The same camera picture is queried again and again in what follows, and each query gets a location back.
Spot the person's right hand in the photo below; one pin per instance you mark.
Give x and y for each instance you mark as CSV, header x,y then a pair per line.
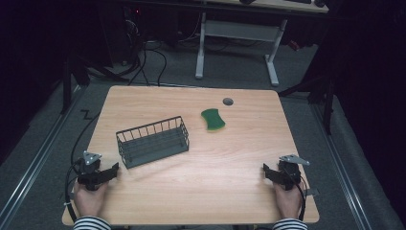
x,y
288,201

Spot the black metal stand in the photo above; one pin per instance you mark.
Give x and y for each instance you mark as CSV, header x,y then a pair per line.
x,y
66,86
328,105

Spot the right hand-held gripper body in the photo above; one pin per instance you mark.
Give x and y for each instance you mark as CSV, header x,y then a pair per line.
x,y
289,172

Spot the green and yellow sponge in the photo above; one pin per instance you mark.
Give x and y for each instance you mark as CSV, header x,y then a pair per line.
x,y
213,119

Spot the person's left hand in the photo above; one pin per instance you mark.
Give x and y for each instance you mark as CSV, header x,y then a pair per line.
x,y
90,199

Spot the black computer tower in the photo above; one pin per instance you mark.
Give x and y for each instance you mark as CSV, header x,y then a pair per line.
x,y
124,35

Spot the grey metal floor rail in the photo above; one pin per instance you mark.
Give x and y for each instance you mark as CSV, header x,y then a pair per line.
x,y
341,166
35,163

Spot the black computer mouse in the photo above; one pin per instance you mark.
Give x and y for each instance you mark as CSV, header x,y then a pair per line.
x,y
320,3

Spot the white-framed wooden desk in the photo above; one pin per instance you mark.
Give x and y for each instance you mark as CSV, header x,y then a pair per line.
x,y
239,30

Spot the grey round table grommet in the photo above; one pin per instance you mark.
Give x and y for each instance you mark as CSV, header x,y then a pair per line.
x,y
228,101

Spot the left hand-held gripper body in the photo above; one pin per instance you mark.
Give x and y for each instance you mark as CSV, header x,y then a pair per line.
x,y
89,166

